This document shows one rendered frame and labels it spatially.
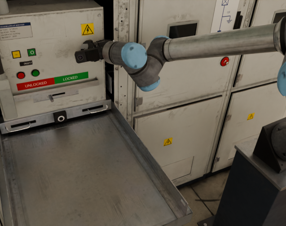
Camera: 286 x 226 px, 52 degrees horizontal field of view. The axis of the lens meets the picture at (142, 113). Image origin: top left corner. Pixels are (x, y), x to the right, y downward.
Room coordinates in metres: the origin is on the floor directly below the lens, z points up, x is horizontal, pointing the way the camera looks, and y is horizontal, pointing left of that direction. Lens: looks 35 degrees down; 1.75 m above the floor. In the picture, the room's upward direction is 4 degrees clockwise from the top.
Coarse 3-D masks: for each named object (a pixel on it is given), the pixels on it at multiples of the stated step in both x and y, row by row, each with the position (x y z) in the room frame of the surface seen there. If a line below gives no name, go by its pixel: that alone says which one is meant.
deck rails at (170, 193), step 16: (128, 128) 1.09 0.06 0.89; (0, 144) 0.91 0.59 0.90; (128, 144) 1.01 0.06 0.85; (144, 144) 0.95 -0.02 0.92; (144, 160) 0.92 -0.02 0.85; (160, 176) 0.81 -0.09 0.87; (16, 192) 0.71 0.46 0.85; (160, 192) 0.75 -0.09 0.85; (176, 192) 0.71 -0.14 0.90; (16, 208) 0.64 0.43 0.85; (176, 208) 0.68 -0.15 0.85; (16, 224) 0.57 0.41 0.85
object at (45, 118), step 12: (108, 96) 1.30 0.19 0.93; (72, 108) 1.18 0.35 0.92; (84, 108) 1.20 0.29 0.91; (96, 108) 1.23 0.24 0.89; (108, 108) 1.27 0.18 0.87; (0, 120) 1.04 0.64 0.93; (12, 120) 1.05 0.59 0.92; (24, 120) 1.07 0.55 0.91; (36, 120) 1.09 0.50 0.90; (48, 120) 1.12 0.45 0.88
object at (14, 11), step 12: (12, 0) 1.30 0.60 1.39; (24, 0) 1.31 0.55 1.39; (36, 0) 1.32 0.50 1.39; (48, 0) 1.33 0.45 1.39; (60, 0) 1.34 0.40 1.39; (72, 0) 1.36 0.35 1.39; (84, 0) 1.37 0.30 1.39; (12, 12) 1.14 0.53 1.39; (24, 12) 1.15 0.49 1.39; (36, 12) 1.14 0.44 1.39; (48, 12) 1.16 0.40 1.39; (60, 12) 1.18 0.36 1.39; (0, 108) 1.04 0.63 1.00
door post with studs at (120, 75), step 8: (120, 0) 1.26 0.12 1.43; (128, 0) 1.28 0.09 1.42; (120, 8) 1.26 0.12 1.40; (128, 8) 1.28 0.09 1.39; (120, 16) 1.26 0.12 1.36; (120, 24) 1.26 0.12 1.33; (120, 32) 1.26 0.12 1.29; (120, 40) 1.26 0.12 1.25; (120, 72) 1.26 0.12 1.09; (120, 80) 1.26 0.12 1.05; (120, 88) 1.26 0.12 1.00; (120, 96) 1.26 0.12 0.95; (120, 104) 1.26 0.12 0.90
